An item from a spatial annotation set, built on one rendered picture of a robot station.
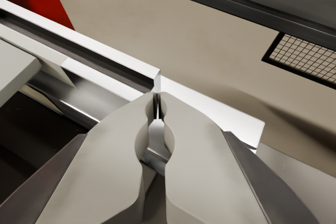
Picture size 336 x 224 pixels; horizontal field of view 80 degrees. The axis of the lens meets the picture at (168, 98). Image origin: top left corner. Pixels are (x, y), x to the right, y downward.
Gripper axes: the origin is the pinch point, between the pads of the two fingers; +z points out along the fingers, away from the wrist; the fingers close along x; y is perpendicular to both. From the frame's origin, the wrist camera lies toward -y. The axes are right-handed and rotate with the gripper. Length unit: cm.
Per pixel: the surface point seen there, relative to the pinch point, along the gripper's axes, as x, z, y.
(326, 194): 17.5, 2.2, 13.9
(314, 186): 16.4, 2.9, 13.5
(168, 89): 0.7, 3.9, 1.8
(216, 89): 34, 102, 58
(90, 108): -5.2, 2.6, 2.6
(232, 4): 11.2, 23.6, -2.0
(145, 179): -1.5, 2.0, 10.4
